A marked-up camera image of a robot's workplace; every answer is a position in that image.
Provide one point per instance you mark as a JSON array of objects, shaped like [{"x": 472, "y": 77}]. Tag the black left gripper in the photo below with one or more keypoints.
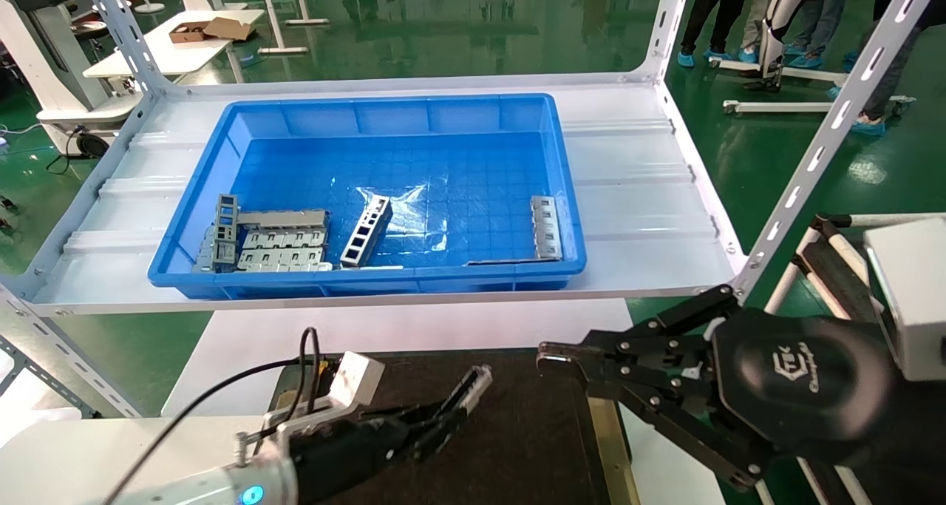
[{"x": 340, "y": 453}]

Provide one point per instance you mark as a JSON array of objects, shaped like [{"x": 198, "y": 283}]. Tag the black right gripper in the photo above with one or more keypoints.
[{"x": 798, "y": 379}]

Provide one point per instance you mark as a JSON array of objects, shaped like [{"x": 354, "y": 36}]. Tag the grey metal channel part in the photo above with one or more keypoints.
[{"x": 473, "y": 387}]

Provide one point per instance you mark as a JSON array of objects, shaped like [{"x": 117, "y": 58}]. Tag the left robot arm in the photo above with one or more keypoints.
[{"x": 111, "y": 468}]

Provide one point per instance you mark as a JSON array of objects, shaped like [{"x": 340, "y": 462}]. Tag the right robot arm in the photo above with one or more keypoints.
[{"x": 909, "y": 446}]

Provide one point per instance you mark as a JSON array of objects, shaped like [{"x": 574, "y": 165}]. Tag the black flat container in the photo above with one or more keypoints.
[{"x": 532, "y": 431}]

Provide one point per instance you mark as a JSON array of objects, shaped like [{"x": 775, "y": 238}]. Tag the long grey metal bar part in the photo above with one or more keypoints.
[{"x": 284, "y": 217}]

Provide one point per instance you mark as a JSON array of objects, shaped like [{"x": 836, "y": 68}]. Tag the short thin metal strip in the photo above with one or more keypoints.
[{"x": 386, "y": 267}]

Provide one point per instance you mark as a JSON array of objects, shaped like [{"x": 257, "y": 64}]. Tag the long thin metal strip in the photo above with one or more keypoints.
[{"x": 502, "y": 261}]

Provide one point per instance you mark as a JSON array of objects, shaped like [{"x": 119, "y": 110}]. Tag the clear plastic bag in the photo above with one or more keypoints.
[{"x": 414, "y": 217}]

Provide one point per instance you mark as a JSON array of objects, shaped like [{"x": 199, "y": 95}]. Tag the grey metal notched plate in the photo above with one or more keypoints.
[
  {"x": 284, "y": 259},
  {"x": 284, "y": 239}
]

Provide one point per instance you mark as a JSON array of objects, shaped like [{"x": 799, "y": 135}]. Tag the white metal shelf rack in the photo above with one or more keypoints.
[{"x": 628, "y": 157}]

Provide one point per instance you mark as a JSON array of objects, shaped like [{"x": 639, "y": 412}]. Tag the blue plastic bin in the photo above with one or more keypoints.
[{"x": 473, "y": 113}]

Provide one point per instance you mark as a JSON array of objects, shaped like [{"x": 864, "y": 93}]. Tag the person in black trousers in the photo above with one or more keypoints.
[{"x": 709, "y": 9}]

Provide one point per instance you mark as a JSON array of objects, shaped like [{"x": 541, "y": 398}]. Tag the person with blue shoe cover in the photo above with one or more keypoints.
[{"x": 887, "y": 83}]

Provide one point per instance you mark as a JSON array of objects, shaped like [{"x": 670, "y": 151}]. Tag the white black humanoid robot leg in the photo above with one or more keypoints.
[{"x": 780, "y": 17}]

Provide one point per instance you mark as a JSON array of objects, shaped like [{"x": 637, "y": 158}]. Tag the person in grey trousers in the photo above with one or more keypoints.
[{"x": 760, "y": 9}]

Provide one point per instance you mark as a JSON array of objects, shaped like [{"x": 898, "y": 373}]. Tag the person in blue jeans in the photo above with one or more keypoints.
[{"x": 820, "y": 9}]

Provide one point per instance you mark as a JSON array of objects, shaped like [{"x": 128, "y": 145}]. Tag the cardboard box lid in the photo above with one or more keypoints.
[{"x": 230, "y": 28}]

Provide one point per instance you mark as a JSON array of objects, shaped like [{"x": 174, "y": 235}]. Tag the white table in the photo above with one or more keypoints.
[{"x": 162, "y": 54}]

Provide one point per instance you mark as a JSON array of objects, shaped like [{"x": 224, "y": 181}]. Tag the brown cardboard box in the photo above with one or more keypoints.
[{"x": 185, "y": 35}]

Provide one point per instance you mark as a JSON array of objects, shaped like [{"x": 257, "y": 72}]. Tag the white machine base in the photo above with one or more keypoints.
[{"x": 44, "y": 54}]

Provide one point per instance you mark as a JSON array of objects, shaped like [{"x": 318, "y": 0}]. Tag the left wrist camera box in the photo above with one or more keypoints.
[{"x": 358, "y": 375}]

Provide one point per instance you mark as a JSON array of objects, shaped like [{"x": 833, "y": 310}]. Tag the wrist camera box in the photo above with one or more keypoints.
[
  {"x": 913, "y": 298},
  {"x": 358, "y": 375}
]

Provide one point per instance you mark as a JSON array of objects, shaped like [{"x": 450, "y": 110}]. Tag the grey metal slotted bracket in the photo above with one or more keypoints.
[{"x": 547, "y": 228}]

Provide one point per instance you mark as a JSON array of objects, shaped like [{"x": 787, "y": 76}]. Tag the grey metal ladder frame part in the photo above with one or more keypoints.
[{"x": 366, "y": 231}]

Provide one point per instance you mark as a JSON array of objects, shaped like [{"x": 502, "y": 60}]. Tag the white tube frame black padding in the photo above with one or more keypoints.
[{"x": 835, "y": 268}]

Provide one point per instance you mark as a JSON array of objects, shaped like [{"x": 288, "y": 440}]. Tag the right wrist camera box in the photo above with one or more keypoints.
[{"x": 913, "y": 298}]

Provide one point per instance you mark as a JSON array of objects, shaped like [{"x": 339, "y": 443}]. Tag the small grey metal bracket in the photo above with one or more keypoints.
[{"x": 205, "y": 253}]

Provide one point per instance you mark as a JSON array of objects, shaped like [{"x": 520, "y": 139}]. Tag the dark grey slotted bracket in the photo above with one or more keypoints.
[{"x": 225, "y": 224}]

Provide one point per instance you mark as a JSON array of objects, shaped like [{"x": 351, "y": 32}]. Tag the white wheeled stand frame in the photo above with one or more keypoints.
[{"x": 798, "y": 106}]

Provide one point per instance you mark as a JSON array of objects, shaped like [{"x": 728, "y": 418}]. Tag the white desk frame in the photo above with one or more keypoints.
[{"x": 270, "y": 2}]

